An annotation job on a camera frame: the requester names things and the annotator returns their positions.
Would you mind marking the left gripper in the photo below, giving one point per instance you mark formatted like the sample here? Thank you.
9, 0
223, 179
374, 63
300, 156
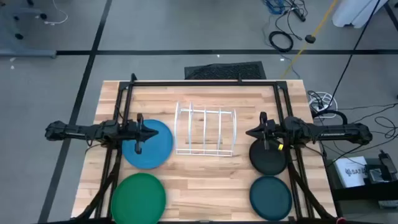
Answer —
132, 132

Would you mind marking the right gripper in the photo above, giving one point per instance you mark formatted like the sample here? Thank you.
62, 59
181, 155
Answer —
275, 131

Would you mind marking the large blue plate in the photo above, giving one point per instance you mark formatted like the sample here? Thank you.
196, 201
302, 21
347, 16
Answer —
155, 152

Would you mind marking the small black plate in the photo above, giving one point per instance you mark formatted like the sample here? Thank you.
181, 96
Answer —
267, 161

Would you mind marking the large green plate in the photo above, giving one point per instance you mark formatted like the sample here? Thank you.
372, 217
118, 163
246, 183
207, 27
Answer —
138, 199

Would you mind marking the small dark teal plate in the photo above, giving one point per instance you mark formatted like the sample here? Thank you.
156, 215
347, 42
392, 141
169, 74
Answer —
270, 199

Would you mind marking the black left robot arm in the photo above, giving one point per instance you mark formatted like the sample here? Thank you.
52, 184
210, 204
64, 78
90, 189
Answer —
77, 132

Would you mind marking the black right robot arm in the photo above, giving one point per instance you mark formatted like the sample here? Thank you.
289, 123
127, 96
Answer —
335, 133

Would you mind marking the small yellow tag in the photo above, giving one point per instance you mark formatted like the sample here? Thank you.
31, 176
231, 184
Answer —
280, 147

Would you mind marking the white power strip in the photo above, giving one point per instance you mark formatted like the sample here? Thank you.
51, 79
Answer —
320, 107

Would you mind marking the black perforated panel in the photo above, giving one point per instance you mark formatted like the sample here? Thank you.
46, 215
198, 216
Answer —
224, 71

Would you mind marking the white printed box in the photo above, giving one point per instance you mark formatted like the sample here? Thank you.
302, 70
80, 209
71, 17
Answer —
351, 171

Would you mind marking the black side shelf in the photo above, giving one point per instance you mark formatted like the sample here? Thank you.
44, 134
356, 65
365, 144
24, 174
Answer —
357, 194

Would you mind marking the black power strip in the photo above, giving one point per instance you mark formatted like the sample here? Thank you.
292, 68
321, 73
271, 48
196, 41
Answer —
300, 15

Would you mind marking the black handheld device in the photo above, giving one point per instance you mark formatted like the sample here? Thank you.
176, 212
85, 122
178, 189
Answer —
387, 165

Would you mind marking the grey rolling desk base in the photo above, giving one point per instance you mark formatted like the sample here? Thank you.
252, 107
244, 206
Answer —
28, 53

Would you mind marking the white bin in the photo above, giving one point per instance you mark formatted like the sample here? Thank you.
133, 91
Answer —
354, 12

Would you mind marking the black aluminium table frame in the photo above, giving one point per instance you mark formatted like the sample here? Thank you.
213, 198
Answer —
202, 83

